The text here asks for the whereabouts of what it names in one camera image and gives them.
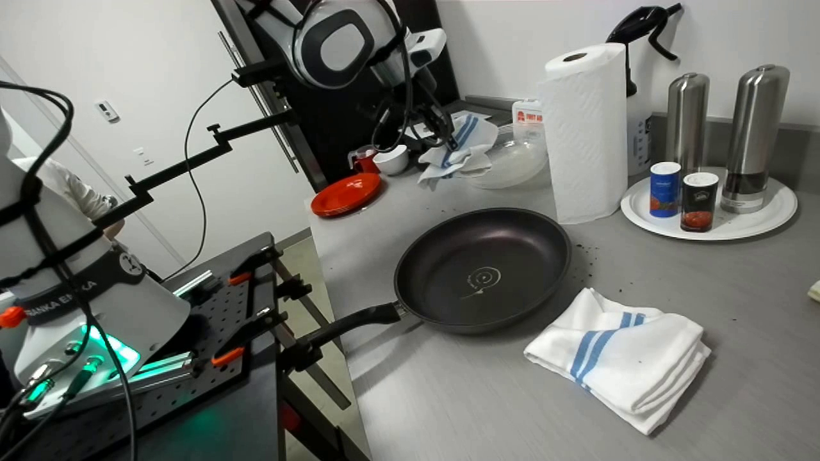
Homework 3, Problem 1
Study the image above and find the white blue striped dish cloth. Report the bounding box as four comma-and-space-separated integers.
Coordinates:
523, 284, 715, 437
415, 111, 501, 186

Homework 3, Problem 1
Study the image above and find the black frying pan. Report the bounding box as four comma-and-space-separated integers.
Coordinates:
289, 206, 574, 361

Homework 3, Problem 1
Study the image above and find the small white bowl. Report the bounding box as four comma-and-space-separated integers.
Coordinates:
372, 143, 412, 179

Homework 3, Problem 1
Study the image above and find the white paper towel roll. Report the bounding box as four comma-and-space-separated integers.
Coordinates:
542, 42, 632, 229

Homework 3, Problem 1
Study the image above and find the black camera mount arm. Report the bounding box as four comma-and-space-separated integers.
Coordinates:
89, 108, 298, 230

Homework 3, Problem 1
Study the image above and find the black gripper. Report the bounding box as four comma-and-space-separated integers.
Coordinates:
392, 66, 460, 143

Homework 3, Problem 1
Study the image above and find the large clear plastic bowl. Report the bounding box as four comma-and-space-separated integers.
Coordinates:
463, 125, 550, 193

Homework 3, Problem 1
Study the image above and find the orange knob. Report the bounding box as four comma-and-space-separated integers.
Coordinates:
0, 305, 29, 332

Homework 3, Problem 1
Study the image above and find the stainless steel grinder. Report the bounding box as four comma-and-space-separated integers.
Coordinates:
663, 71, 713, 176
719, 62, 793, 216

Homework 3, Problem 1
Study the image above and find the thin black wall cable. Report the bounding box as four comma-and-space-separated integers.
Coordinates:
178, 74, 239, 258

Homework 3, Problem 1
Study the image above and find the black robot mount table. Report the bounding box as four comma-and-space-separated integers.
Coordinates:
0, 230, 289, 461

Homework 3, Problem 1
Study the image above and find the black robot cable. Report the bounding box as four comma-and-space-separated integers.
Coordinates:
0, 74, 141, 461

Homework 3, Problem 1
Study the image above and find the spray bottle with black nozzle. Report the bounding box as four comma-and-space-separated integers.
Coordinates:
605, 3, 686, 186

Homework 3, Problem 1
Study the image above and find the red plate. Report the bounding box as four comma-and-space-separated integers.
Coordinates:
308, 153, 385, 220

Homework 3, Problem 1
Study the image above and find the blue spice can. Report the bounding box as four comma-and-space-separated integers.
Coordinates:
647, 158, 685, 220

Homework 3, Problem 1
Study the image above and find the white round plate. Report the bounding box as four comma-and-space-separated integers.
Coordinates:
618, 172, 802, 245

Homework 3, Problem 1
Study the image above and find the dark red spice can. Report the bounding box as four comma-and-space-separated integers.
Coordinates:
678, 170, 722, 235

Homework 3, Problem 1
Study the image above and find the white wall thermostat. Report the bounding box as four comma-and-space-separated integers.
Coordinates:
93, 97, 123, 125

